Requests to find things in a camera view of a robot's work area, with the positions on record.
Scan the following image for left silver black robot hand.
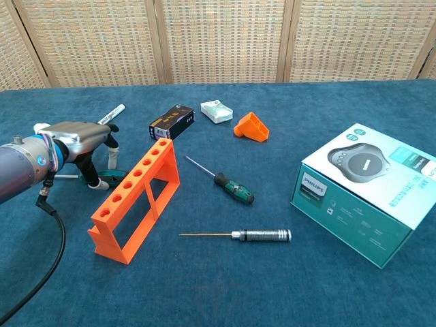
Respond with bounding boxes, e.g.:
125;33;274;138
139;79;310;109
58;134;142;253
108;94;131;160
33;121;120;191

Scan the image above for large green black screwdriver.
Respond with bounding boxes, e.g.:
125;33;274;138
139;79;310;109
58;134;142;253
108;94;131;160
54;168;131;187

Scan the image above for orange tool rack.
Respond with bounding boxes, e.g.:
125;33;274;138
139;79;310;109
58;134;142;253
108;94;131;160
87;138;181;266

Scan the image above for small green black screwdriver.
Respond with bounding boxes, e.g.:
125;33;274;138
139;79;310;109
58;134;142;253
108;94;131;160
184;155;255;206

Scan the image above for silver precision screwdriver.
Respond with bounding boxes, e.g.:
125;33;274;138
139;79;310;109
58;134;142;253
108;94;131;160
178;228;293;244

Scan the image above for white marker blue cap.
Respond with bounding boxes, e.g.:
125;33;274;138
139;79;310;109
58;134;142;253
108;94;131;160
97;104;127;126

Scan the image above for black gold small carton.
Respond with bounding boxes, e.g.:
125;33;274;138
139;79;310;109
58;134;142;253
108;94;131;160
148;105;196;142

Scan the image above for white tissue pack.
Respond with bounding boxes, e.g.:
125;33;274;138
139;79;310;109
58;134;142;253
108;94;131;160
200;99;235;125

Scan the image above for woven bamboo folding screen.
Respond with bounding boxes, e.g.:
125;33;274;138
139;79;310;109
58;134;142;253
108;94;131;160
0;0;436;91

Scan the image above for small orange plastic holder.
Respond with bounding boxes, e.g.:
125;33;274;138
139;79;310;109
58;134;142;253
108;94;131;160
233;111;270;144

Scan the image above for blue felt table mat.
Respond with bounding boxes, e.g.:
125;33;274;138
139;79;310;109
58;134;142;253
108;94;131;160
0;78;436;327

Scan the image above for teal white Philips box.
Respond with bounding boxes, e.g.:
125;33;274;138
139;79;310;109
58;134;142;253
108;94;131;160
290;123;436;270

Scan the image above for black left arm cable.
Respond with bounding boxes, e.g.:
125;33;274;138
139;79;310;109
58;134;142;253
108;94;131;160
0;178;67;327

